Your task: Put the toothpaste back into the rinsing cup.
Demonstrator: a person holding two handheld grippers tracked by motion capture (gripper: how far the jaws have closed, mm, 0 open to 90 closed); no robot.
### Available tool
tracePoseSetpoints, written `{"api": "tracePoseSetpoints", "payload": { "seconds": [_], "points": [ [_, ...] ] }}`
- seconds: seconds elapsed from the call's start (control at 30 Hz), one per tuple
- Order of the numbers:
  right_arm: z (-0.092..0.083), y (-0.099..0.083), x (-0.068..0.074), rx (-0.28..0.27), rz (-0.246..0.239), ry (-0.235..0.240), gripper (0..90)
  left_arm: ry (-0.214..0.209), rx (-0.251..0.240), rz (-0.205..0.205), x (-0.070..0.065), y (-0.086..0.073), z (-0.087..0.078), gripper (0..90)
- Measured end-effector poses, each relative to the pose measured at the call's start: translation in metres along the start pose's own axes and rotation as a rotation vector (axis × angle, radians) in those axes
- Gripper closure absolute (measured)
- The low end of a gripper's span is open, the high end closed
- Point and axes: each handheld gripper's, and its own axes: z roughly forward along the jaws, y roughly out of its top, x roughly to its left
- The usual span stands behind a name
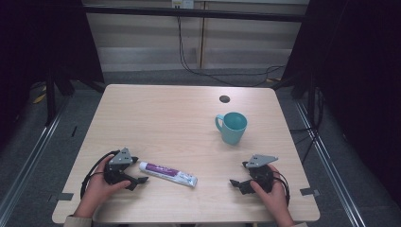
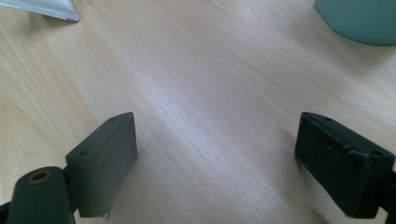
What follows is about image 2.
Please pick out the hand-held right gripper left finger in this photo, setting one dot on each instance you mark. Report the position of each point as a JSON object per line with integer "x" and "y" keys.
{"x": 99, "y": 168}

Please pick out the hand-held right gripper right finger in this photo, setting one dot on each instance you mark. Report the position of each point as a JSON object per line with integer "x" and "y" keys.
{"x": 339, "y": 168}

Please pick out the green round plate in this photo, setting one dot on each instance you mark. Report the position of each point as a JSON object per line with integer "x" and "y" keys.
{"x": 361, "y": 18}

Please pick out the white plastic packet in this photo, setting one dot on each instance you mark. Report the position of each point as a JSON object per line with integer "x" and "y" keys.
{"x": 46, "y": 7}

